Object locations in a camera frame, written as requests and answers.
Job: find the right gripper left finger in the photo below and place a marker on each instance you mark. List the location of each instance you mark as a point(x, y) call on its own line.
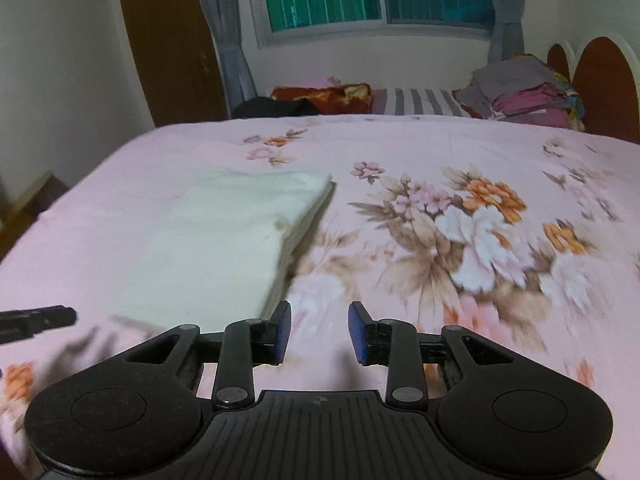
point(245, 345)

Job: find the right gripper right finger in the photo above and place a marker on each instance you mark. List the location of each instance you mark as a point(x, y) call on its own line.
point(394, 345)

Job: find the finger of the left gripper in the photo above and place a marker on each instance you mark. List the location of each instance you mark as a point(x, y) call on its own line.
point(20, 325)

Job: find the white knitted garment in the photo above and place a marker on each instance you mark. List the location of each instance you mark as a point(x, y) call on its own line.
point(224, 250)

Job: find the stack of folded clothes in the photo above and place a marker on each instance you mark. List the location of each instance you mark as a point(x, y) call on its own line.
point(522, 90)

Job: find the pink floral bed sheet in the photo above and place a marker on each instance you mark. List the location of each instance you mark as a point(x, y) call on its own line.
point(529, 236)

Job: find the black garment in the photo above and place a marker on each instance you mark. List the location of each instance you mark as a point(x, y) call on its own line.
point(263, 107)

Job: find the grey striped sheet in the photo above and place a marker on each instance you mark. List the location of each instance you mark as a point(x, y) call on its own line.
point(415, 102)

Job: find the red floral blanket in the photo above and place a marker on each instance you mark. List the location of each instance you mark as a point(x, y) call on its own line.
point(331, 99)

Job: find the brown wooden door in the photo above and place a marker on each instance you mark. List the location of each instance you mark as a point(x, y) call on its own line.
point(175, 59)

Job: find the red white scalloped headboard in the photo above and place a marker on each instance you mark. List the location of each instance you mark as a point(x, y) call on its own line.
point(605, 74)

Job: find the left grey curtain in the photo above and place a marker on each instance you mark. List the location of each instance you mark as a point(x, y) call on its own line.
point(224, 22)

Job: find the grey curtain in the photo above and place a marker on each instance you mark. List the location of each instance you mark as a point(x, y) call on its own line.
point(224, 22)
point(507, 39)

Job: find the right grey curtain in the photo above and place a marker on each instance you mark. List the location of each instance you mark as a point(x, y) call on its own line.
point(507, 39)

